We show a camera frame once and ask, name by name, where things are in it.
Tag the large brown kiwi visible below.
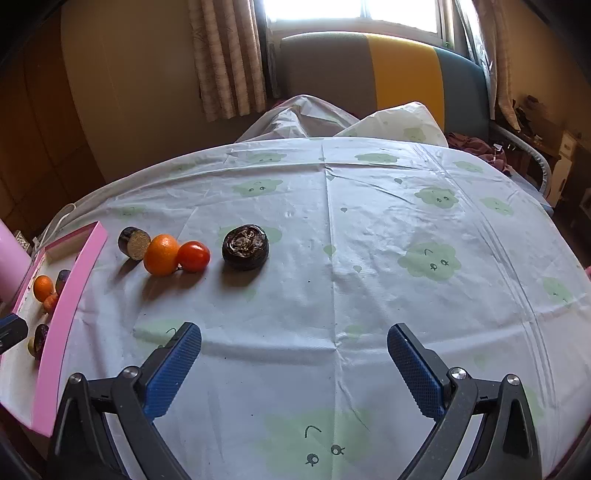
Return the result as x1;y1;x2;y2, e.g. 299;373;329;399
27;324;49;361

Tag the small orange carrot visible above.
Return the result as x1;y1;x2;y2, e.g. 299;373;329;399
42;293;59;315

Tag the orange mandarin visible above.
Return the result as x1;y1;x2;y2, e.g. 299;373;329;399
33;275;55;303
143;234;180;277

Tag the dark cut eggplant piece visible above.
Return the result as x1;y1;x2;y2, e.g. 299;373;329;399
55;269;71;295

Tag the red tomato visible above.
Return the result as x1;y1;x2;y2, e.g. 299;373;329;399
176;241;211;273

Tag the dark wrinkled passion fruit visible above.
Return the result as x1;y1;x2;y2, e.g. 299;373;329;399
221;224;270;271

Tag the pink electric kettle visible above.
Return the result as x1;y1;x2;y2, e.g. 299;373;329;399
0;221;31;303

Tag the pink rimmed white tray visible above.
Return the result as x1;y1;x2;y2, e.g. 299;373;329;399
1;222;108;437

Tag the white cloud-print tablecloth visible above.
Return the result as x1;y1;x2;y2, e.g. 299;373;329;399
0;94;591;480

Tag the white cloud-print pillow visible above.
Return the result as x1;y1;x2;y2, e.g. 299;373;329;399
337;101;448;147

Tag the beige patterned curtain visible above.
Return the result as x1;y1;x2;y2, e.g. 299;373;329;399
188;0;266;122

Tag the grey yellow blue headboard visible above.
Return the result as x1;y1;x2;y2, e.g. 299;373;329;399
279;32;490;140

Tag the right side sheer curtain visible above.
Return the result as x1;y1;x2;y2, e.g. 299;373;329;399
454;1;521;132

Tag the white power cable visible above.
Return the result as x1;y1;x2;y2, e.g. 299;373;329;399
34;203;77;250

